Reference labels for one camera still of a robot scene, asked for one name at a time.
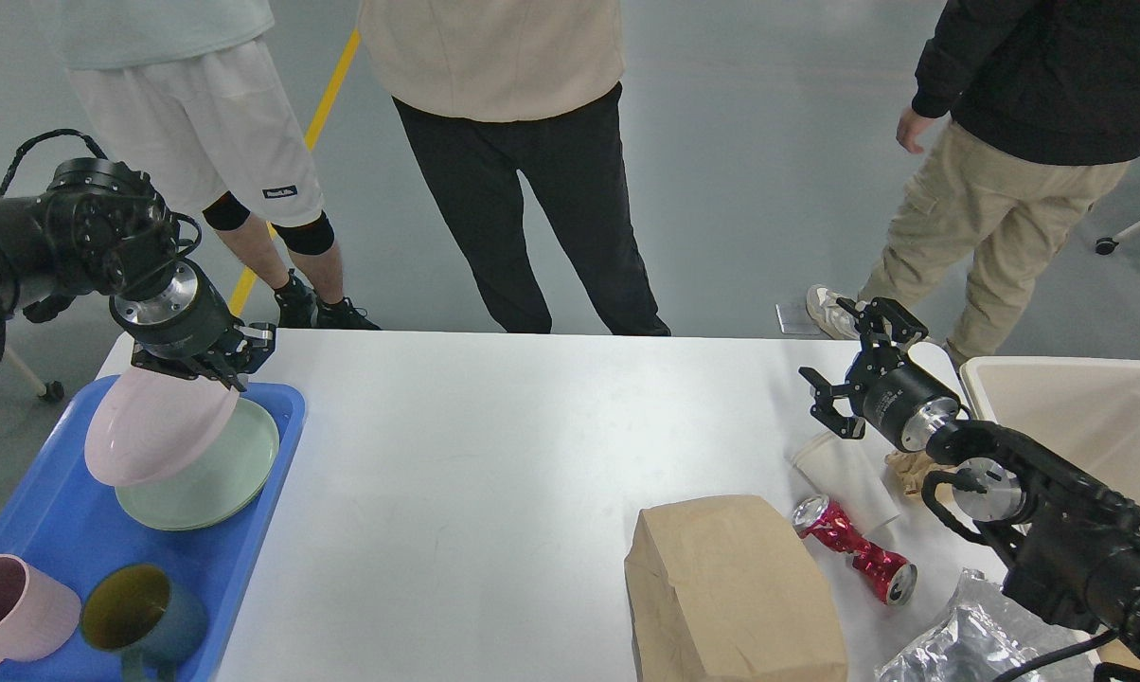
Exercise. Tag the dark teal mug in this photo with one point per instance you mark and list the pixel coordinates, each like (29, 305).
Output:
(152, 623)

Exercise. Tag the blue plastic tray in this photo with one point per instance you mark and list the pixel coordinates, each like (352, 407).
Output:
(69, 525)

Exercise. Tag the crumpled brown paper napkin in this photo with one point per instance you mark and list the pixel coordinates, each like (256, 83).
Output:
(909, 470)

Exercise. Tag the person in black jacket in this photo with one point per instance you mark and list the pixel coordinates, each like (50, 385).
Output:
(1041, 102)

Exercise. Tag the silver foil bag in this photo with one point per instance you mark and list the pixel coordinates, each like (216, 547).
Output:
(980, 634)

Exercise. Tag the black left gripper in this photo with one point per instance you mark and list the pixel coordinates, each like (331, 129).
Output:
(187, 331)

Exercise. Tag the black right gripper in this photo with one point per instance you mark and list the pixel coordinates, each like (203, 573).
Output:
(884, 386)

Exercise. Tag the white paper cup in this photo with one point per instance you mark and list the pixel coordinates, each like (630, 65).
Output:
(840, 469)

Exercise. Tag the brown paper bag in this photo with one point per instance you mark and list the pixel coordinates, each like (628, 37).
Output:
(721, 589)

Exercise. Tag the person in white shorts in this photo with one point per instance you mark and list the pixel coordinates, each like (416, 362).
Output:
(187, 91)

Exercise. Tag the light green plate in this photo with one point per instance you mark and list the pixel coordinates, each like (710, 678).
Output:
(221, 482)

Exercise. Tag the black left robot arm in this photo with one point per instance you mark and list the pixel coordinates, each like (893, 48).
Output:
(102, 228)

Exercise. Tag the pink plastic plate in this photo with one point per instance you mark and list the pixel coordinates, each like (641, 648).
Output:
(150, 426)

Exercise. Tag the metal floor plate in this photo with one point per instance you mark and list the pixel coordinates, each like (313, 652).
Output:
(794, 319)

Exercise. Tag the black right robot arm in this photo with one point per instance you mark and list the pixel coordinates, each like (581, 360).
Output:
(1071, 545)

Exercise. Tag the beige plastic bin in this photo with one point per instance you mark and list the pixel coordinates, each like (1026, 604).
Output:
(1087, 410)

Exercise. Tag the crushed red soda can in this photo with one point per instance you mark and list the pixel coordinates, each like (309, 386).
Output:
(888, 574)

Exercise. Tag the person in beige hoodie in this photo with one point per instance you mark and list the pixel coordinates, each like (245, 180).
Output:
(492, 94)

